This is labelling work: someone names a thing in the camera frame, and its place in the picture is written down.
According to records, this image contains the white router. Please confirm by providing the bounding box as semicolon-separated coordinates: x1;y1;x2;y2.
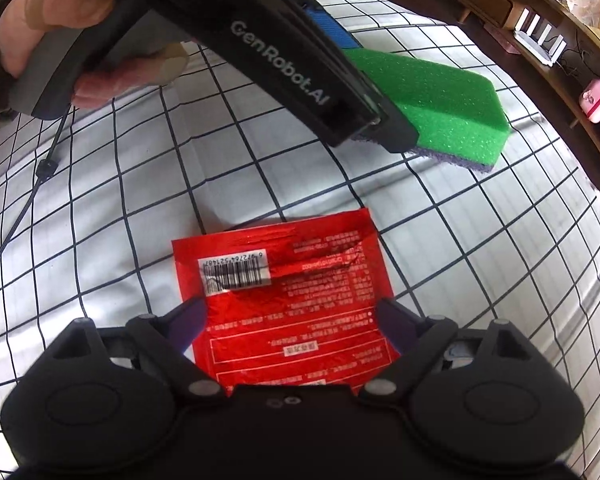
514;7;568;66

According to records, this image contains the pink flat mat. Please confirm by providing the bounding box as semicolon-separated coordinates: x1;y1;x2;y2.
487;25;522;56

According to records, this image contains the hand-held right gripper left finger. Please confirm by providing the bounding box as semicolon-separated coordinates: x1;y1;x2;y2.
52;295;228;401

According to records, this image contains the pink toy case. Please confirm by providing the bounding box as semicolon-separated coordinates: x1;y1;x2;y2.
578;77;600;123

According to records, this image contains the black white checked tablecloth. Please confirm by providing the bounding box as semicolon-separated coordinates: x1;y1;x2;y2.
0;0;600;480

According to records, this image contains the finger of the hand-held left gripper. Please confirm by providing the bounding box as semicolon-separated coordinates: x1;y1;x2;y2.
345;75;421;154
300;2;353;51

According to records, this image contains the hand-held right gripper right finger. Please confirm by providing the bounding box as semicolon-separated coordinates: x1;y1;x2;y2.
357;297;536;401

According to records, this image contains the red foil packet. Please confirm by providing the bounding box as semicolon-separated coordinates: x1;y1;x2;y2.
171;207;401;396

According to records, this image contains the green sponge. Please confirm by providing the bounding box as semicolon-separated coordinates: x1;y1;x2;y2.
342;47;512;173

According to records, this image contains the black cable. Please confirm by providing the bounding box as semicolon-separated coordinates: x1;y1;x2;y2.
0;105;76;291

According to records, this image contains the person's left hand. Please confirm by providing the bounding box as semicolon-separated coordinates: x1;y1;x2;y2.
0;0;191;111

